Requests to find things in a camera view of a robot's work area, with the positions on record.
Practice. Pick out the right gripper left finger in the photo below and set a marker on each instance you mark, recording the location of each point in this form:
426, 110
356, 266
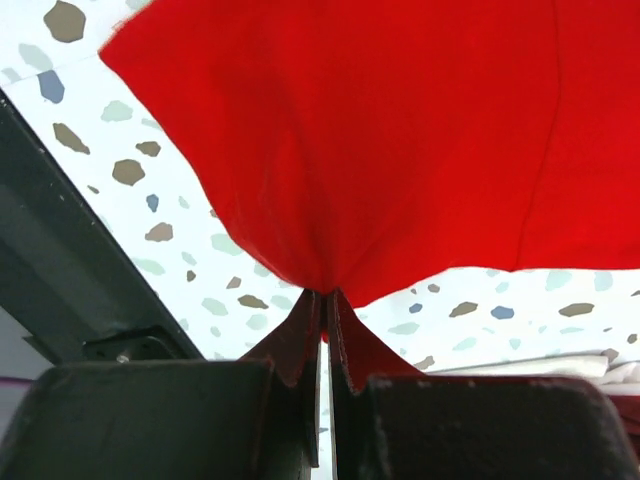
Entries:
252, 418

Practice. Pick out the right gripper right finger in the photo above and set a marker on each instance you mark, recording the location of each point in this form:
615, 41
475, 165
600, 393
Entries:
391, 421

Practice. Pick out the bright red t shirt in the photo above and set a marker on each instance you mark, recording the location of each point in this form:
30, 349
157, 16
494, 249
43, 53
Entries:
367, 145

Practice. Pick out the white folded t shirt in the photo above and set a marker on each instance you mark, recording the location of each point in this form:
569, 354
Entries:
595, 368

